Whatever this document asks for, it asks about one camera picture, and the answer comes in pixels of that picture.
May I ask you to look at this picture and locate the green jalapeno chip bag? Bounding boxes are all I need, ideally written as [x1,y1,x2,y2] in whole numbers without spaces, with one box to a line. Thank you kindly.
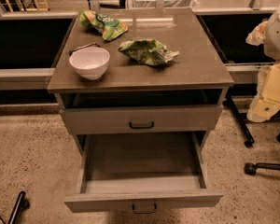
[118,39,179,66]

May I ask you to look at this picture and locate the closed top drawer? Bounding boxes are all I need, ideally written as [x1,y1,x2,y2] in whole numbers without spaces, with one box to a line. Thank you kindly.
[61,105,222,134]

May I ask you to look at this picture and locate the black chair base with casters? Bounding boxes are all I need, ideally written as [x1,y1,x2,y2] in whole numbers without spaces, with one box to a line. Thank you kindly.
[223,91,280,176]

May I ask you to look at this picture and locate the black stand foot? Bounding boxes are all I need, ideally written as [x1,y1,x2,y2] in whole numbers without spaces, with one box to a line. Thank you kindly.
[7,191,30,224]

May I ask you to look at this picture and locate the green apple chip bag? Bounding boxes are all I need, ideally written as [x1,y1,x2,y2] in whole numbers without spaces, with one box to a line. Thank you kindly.
[79,10,129,42]

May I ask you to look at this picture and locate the grey drawer cabinet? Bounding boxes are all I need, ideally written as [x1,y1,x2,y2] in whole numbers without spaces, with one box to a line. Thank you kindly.
[48,8,233,214]

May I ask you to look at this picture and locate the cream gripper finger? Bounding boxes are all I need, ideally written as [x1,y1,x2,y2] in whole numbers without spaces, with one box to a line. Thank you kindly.
[245,21,268,46]

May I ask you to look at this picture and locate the open middle drawer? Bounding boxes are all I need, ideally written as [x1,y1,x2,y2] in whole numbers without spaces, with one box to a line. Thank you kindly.
[64,133,222,214]

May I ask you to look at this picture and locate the white ceramic bowl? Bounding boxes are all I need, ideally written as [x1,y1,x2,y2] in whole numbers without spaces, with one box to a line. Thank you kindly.
[69,47,110,80]

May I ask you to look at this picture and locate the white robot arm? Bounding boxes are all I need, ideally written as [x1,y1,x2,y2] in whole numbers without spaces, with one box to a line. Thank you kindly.
[245,6,280,122]

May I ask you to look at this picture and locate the white wire basket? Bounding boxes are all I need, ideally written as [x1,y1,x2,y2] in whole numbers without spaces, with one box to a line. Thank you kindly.
[126,0,200,9]

